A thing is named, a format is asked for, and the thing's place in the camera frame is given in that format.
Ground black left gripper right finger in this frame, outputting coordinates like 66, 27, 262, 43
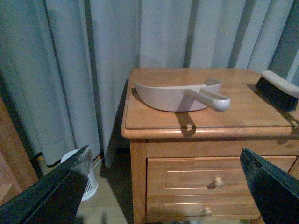
240, 148, 299, 224

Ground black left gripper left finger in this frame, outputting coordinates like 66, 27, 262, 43
0, 146, 92, 224

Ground beige hand brush black bristles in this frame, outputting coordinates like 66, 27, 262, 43
256, 70, 299, 112

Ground beige plastic dustpan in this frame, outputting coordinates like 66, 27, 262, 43
135, 78, 231, 112

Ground small white fan heater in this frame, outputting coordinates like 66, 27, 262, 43
61, 149, 98, 201

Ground wooden furniture at left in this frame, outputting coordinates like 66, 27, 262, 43
0, 99, 38, 205

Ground upper round wooden knob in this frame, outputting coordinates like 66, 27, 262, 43
214, 177, 225, 188

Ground round wooden knob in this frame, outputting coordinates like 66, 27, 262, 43
203, 207, 213, 216
214, 177, 225, 188

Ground lower round wooden knob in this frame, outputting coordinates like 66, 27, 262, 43
203, 207, 213, 216

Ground wooden nightstand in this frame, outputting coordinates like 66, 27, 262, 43
121, 68, 299, 224

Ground lower wooden drawer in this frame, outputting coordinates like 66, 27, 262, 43
146, 194, 259, 218

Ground wooden drawer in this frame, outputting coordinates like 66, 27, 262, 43
146, 155, 297, 196
146, 194, 259, 218

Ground upper wooden drawer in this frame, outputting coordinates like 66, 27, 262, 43
146, 155, 297, 196

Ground light blue curtain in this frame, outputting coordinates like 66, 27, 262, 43
0, 0, 299, 165

